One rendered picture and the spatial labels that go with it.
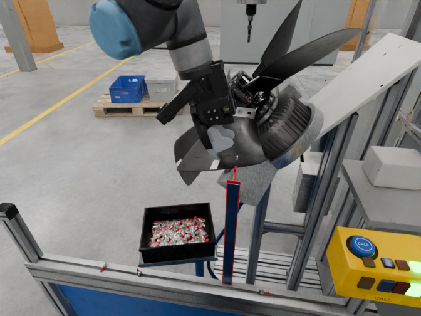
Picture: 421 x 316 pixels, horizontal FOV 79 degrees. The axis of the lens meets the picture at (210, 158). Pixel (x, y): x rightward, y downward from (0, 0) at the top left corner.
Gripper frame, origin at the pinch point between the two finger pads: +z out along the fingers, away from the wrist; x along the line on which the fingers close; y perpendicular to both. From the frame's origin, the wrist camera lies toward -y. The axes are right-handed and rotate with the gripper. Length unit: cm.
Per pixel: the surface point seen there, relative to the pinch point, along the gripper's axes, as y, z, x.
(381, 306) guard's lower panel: 45, 109, 22
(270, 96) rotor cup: 13.7, 0.0, 28.6
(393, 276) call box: 29.7, 18.8, -19.2
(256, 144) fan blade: 9.2, 1.9, 4.7
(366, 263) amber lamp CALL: 26.0, 16.4, -18.0
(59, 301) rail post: -58, 33, -16
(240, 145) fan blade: 5.5, 1.3, 4.7
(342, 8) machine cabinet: 166, 59, 578
